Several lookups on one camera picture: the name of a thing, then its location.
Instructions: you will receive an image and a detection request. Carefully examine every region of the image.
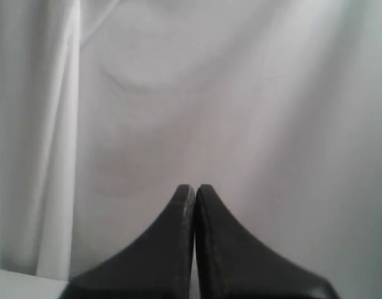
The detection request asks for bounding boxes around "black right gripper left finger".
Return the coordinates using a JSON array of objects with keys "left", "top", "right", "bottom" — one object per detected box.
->
[{"left": 61, "top": 184, "right": 195, "bottom": 298}]

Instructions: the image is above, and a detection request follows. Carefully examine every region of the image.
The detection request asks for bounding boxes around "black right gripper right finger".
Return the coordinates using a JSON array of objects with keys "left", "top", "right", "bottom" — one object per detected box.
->
[{"left": 195, "top": 184, "right": 339, "bottom": 298}]

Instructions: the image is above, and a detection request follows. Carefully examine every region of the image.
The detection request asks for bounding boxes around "white backdrop curtain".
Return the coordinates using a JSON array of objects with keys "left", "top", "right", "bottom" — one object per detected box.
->
[{"left": 0, "top": 1, "right": 382, "bottom": 296}]

